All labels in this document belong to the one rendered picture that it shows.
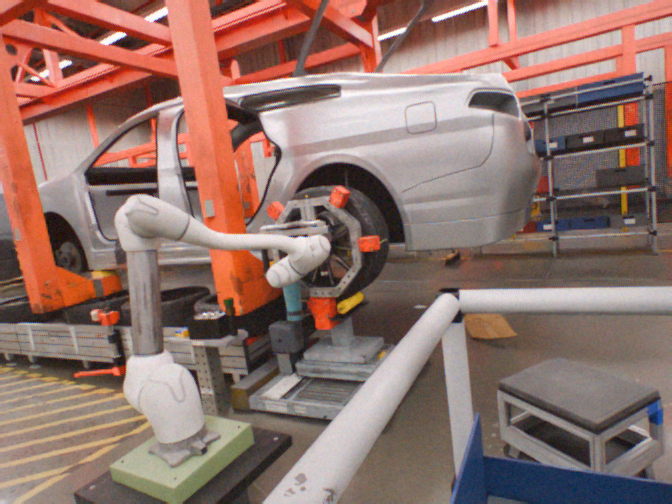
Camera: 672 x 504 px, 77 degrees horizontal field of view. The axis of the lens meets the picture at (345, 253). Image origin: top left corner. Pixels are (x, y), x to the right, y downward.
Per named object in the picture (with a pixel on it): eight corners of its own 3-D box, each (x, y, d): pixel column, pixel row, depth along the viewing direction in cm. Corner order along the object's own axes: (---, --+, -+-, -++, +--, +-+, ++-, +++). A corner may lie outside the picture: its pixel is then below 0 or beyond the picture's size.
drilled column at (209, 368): (229, 406, 245) (217, 337, 240) (217, 415, 237) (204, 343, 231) (216, 404, 250) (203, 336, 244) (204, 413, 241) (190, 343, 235)
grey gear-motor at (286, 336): (331, 352, 287) (324, 302, 282) (298, 379, 250) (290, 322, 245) (308, 350, 295) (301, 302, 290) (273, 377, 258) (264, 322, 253)
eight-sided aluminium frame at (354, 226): (369, 293, 228) (356, 192, 220) (364, 297, 222) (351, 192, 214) (285, 294, 252) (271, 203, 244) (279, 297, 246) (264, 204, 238)
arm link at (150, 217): (194, 208, 143) (177, 211, 153) (141, 183, 132) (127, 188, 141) (180, 244, 140) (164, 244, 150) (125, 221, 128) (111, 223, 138)
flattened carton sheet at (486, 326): (499, 313, 344) (498, 309, 344) (517, 337, 290) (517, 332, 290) (461, 317, 349) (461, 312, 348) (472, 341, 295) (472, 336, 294)
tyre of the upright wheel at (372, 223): (281, 200, 271) (308, 299, 276) (258, 203, 250) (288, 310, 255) (373, 171, 241) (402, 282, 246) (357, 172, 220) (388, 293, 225)
